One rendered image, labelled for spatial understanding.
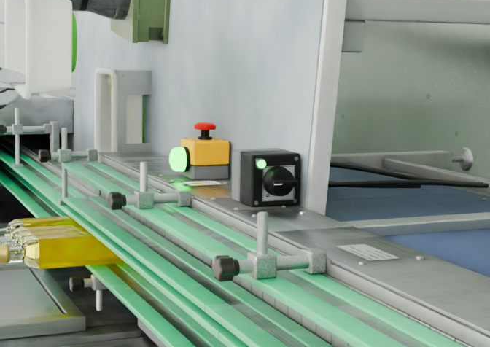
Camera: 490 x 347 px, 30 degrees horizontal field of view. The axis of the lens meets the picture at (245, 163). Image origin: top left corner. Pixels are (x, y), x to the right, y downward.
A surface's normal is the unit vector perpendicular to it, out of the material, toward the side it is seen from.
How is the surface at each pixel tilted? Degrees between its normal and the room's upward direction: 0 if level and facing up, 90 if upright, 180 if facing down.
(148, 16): 90
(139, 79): 90
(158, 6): 90
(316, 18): 0
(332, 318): 90
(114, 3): 72
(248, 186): 0
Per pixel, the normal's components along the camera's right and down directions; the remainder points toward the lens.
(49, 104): 0.39, 0.12
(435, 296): 0.02, -0.99
